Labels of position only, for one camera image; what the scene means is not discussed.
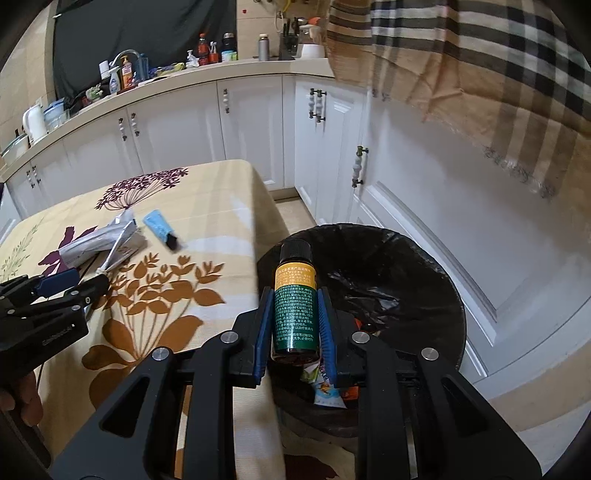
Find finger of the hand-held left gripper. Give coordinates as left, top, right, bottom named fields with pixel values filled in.
left=0, top=269, right=80, bottom=305
left=9, top=272, right=112, bottom=324

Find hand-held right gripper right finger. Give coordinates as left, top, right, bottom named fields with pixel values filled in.
left=316, top=286, right=543, bottom=480

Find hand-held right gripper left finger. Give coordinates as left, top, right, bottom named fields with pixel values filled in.
left=46, top=286, right=278, bottom=480

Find green label dark bottle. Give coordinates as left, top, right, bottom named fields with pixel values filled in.
left=270, top=239, right=320, bottom=365

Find white paper sleeve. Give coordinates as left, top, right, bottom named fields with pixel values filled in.
left=97, top=226, right=139, bottom=274

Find trash bin with black bag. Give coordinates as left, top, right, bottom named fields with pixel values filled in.
left=256, top=223, right=467, bottom=439

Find person's left hand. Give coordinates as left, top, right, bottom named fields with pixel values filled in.
left=0, top=369, right=44, bottom=428

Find grey foil packet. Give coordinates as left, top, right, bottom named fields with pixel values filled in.
left=58, top=210, right=146, bottom=268

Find colourful snack wrapper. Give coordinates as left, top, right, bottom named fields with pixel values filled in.
left=302, top=362, right=347, bottom=409

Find light blue tube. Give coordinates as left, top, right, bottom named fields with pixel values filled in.
left=142, top=210, right=182, bottom=252

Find floral tablecloth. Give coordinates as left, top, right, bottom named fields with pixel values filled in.
left=0, top=159, right=356, bottom=480

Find pot with glass lid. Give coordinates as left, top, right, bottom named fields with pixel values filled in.
left=0, top=136, right=31, bottom=167

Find white kitchen cabinets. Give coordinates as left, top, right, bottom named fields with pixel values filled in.
left=0, top=74, right=591, bottom=398

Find white kettle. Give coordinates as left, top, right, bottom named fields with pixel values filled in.
left=22, top=104, right=48, bottom=146

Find clear plastic container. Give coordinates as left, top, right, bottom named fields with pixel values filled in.
left=44, top=99, right=70, bottom=132

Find white cleaner bottle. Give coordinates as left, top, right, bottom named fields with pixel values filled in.
left=99, top=61, right=121, bottom=95

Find chrome faucet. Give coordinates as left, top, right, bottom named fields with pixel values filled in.
left=113, top=50, right=141, bottom=84

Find black knife block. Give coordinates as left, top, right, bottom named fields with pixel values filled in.
left=279, top=18, right=301, bottom=61

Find white blender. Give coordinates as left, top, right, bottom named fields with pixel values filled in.
left=298, top=18, right=326, bottom=59

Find plaid cloth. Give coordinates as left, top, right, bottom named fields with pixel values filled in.
left=325, top=0, right=591, bottom=199

